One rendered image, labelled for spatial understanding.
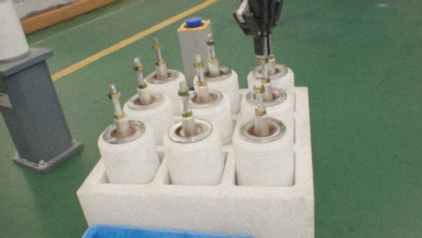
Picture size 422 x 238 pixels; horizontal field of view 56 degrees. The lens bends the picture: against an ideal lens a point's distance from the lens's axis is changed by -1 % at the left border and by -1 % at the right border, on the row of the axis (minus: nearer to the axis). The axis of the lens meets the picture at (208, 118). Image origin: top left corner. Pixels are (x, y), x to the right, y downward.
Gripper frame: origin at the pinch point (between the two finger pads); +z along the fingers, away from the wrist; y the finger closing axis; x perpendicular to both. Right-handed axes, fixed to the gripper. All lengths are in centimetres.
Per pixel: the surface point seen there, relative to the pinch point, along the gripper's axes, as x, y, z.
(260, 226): 8.4, 17.7, 23.0
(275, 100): 2.5, 1.0, 9.6
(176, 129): -7.4, 16.7, 9.7
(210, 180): -0.7, 17.6, 17.2
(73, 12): -213, -100, 32
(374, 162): 13.6, -23.4, 35.1
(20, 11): -218, -67, 23
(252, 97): -1.9, 1.5, 9.7
